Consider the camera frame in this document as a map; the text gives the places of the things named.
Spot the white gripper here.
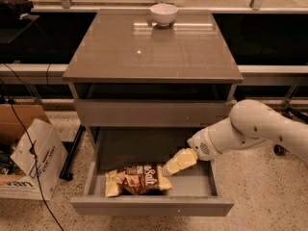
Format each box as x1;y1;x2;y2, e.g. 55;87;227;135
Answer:
162;126;221;176

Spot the brown chip bag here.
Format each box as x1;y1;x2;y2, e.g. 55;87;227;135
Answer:
105;165;172;197

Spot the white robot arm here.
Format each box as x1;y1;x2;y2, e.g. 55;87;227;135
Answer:
163;99;308;176

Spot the grey drawer cabinet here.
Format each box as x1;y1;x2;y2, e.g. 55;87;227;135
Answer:
62;8;244;146

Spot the closed grey top drawer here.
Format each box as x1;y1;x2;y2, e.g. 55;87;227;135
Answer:
74;100;234;127

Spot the black bag on desk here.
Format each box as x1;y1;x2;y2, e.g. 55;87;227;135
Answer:
0;0;34;24

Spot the black desk leg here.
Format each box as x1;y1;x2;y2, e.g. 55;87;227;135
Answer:
60;125;85;181

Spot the black office chair base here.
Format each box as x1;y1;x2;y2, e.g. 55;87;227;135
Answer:
273;108;308;160

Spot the white cardboard box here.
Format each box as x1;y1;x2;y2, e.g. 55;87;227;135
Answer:
0;104;67;200

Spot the white ceramic bowl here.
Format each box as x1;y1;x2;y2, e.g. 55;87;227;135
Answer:
150;3;178;26

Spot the black floor cable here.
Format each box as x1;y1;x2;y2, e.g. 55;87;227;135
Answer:
0;63;65;231

